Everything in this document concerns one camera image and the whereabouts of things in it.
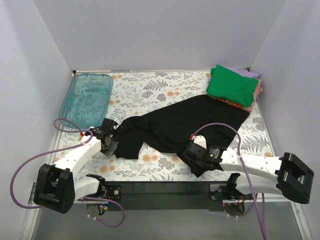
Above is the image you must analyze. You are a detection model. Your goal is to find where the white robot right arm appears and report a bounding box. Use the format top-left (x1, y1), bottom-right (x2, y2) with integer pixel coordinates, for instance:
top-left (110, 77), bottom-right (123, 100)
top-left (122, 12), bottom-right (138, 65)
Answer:
top-left (183, 142), bottom-right (315, 204)

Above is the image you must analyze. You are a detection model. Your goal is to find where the teal transparent plastic tray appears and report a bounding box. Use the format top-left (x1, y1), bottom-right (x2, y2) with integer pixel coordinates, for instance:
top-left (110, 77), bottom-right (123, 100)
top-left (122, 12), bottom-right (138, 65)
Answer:
top-left (58, 73), bottom-right (114, 129)

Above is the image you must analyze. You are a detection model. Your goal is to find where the black t-shirt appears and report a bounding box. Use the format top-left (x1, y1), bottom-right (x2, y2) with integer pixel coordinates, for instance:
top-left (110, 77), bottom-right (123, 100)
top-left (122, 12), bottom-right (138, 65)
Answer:
top-left (114, 94), bottom-right (250, 177)

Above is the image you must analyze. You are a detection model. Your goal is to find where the green folded t-shirt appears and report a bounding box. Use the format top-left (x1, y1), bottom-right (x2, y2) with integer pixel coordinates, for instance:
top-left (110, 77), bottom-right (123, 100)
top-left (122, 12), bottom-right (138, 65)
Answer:
top-left (206, 65), bottom-right (260, 107)

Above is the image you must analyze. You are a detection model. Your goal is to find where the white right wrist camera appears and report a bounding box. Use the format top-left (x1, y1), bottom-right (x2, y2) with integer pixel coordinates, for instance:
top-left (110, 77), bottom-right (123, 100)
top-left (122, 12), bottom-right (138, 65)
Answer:
top-left (190, 135), bottom-right (207, 149)

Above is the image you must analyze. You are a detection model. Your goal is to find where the aluminium frame rail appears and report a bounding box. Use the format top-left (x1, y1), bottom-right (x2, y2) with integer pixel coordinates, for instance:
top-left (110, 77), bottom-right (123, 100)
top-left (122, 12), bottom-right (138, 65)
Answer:
top-left (19, 181), bottom-right (313, 240)

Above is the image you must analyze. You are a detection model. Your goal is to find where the lavender folded t-shirt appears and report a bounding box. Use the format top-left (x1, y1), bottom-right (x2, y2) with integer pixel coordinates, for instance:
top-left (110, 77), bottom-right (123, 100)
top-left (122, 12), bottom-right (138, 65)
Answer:
top-left (228, 68), bottom-right (260, 80)

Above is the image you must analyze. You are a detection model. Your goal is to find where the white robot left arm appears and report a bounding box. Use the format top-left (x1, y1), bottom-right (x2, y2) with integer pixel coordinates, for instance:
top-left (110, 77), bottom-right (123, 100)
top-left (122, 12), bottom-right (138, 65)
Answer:
top-left (33, 118), bottom-right (122, 214)

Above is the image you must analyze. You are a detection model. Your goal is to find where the orange patterned folded t-shirt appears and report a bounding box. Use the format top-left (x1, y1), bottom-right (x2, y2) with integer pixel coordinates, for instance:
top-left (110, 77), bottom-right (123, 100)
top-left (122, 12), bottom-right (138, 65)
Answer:
top-left (216, 97), bottom-right (244, 109)

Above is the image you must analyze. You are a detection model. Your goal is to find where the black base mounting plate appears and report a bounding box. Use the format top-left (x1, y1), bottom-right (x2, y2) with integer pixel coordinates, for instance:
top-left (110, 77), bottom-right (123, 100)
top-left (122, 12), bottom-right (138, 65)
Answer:
top-left (91, 181), bottom-right (244, 212)

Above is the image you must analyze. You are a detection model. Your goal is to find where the pink folded t-shirt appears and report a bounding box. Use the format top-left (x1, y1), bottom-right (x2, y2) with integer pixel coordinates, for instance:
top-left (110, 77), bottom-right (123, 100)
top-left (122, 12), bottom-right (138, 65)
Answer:
top-left (243, 79), bottom-right (264, 113)

